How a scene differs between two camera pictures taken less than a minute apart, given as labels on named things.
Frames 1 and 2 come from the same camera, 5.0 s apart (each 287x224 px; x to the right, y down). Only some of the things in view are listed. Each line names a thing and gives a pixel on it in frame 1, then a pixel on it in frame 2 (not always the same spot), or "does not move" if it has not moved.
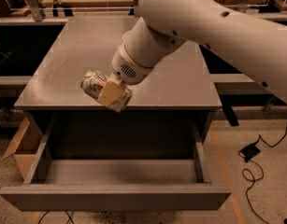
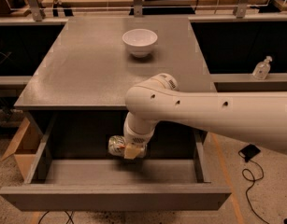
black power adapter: [250, 150] does not move
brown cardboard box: [24, 146] does not move
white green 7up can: [92, 84] → [116, 145]
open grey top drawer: [120, 161] does not move
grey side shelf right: [238, 85] does not move
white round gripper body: [129, 68] → [137, 138]
